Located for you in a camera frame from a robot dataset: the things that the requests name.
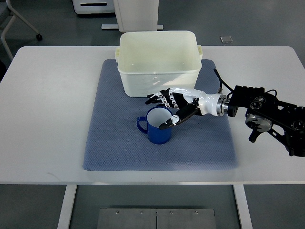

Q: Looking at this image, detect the small grey floor socket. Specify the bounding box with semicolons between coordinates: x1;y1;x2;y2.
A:
220;36;233;44

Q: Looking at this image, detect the white pedestal column base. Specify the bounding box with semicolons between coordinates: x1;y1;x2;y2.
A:
101;0;163;32

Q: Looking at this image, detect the white appliance with slot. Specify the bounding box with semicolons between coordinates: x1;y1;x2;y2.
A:
72;0;115;14

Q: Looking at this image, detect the blue textured mat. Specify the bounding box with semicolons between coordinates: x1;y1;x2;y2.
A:
82;58;238;172

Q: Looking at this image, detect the white plastic box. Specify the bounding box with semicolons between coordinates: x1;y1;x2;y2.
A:
115;31;203;97

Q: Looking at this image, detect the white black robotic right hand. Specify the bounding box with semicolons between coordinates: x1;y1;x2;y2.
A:
145;88;226;130

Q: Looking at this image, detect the white table leg left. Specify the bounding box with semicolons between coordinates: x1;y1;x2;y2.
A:
57;185;77;229

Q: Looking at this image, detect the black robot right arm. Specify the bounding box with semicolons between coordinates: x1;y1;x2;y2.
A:
214;69;305;157

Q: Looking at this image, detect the white table leg right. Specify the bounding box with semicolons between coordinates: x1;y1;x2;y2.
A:
233;185;253;229

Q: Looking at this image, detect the white table leg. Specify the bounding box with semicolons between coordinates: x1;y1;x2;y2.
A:
57;185;77;229
233;185;253;229

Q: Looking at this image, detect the grey metal floor plate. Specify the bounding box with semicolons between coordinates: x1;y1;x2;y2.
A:
97;208;216;229

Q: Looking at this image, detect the blue enamel mug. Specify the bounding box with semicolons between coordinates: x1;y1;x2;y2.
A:
136;106;172;145

